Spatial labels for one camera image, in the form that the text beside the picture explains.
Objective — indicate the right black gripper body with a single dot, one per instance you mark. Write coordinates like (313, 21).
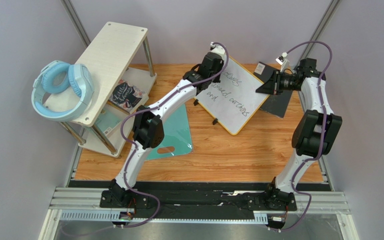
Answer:
(276, 81)

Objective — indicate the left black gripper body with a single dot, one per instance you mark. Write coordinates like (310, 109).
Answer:
(216, 80)

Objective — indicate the yellow framed whiteboard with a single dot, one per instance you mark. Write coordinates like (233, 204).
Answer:
(233, 100)

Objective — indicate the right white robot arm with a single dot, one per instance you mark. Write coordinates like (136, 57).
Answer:
(313, 137)

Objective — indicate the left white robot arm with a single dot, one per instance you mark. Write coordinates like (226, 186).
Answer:
(148, 125)

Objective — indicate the black notebook in plastic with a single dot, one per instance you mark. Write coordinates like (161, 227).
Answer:
(275, 104)

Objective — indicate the teal cutting mat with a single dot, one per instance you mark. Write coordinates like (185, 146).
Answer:
(177, 140)

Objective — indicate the white two-tier shelf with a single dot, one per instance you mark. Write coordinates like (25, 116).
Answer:
(118, 52)

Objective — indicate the dark floral book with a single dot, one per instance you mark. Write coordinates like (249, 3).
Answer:
(126, 96)

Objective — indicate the teal notebook on lower shelf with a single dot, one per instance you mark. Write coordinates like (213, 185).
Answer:
(107, 122)

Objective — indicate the blue headphones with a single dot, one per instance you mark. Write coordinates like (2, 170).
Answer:
(57, 77)

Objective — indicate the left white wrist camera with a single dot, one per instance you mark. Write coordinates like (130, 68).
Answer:
(218, 49)

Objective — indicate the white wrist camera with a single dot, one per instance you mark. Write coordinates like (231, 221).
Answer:
(218, 49)
(283, 61)

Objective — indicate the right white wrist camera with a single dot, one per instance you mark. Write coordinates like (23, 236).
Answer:
(283, 61)

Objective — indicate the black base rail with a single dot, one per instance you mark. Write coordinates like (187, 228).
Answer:
(200, 200)

